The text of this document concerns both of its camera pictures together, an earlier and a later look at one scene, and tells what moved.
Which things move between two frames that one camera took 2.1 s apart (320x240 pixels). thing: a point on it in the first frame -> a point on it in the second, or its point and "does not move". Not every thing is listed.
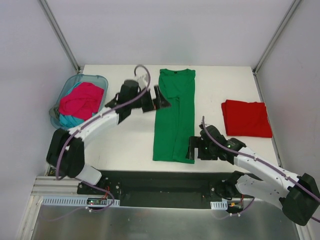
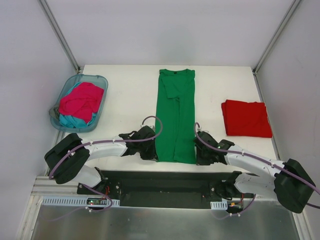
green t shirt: [174, 128] does not move
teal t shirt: [70, 120] does not move
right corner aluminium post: [275, 37] does not move
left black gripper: [147, 101] -> [150, 152]
